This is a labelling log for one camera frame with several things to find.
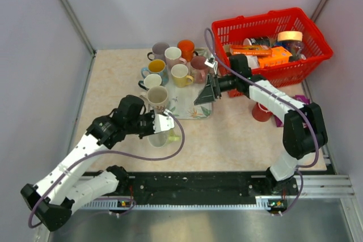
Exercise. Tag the purple snack packet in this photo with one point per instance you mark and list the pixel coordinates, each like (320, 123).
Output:
(301, 98)

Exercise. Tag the black printed can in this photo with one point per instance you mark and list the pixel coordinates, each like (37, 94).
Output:
(262, 41)

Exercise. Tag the orange snack box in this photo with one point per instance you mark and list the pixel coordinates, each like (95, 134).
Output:
(279, 56)

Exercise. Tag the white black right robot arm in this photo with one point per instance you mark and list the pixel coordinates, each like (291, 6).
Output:
(304, 131)

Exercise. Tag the masking tape roll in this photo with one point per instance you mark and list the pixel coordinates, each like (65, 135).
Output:
(290, 36)

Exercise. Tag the lime green faceted mug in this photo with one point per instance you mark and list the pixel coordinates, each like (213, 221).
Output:
(161, 139)

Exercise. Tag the aluminium rail frame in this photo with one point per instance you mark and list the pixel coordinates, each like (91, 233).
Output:
(219, 206)

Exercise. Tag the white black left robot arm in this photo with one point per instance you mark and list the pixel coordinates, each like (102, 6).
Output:
(54, 198)

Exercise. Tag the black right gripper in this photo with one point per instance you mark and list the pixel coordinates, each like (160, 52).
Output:
(211, 92)

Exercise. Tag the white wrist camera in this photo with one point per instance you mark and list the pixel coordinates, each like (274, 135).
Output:
(212, 64)
(163, 122)

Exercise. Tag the lilac purple mug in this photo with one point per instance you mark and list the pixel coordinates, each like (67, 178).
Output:
(157, 52)

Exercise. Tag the dark green mug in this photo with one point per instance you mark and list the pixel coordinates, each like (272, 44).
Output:
(150, 81)

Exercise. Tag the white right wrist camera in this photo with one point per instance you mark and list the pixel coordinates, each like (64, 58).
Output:
(212, 64)

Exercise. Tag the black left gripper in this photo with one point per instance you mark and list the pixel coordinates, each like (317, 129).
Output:
(150, 115)

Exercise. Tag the floral white serving tray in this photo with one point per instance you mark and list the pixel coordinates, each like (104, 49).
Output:
(181, 100)

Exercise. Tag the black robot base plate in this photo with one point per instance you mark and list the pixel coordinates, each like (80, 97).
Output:
(202, 188)

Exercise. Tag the orange rectangular box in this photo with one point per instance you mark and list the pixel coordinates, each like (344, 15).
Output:
(251, 50)

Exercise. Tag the pale pink faceted mug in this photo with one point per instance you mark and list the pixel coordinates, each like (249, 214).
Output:
(173, 56)

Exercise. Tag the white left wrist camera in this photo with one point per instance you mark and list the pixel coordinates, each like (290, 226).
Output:
(163, 122)

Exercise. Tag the red plastic basket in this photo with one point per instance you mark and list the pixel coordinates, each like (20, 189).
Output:
(234, 30)

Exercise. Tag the white plastic bag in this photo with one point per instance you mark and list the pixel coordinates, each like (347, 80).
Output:
(253, 62)

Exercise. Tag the clear plastic bottle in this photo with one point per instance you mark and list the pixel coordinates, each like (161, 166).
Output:
(295, 48)

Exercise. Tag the light blue butterfly mug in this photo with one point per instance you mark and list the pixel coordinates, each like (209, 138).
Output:
(157, 67)

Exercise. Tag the orange mug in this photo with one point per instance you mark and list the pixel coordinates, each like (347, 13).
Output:
(187, 48)

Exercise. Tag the pink ghost pattern mug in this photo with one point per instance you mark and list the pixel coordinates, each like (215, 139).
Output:
(199, 70)

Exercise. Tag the yellow mug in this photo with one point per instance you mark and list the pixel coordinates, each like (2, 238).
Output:
(180, 76)

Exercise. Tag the red mug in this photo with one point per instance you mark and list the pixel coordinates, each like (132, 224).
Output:
(261, 113)

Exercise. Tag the cream floral mug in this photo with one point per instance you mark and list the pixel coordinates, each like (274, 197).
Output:
(157, 97)

